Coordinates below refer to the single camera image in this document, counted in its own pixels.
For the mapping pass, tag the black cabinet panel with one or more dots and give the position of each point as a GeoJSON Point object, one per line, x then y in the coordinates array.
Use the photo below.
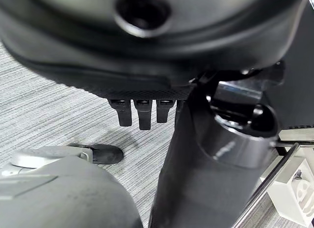
{"type": "Point", "coordinates": [300, 78]}

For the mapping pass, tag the dark robot foot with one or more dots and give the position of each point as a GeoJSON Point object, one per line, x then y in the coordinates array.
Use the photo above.
{"type": "Point", "coordinates": [108, 154]}

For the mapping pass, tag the white cardboard box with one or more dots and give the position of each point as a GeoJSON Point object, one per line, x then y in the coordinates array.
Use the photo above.
{"type": "Point", "coordinates": [292, 188]}

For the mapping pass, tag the silver and black metal rail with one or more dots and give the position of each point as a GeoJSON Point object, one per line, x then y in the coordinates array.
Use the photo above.
{"type": "Point", "coordinates": [267, 179]}

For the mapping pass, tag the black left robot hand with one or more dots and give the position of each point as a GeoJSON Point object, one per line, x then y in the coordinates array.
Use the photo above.
{"type": "Point", "coordinates": [137, 53]}

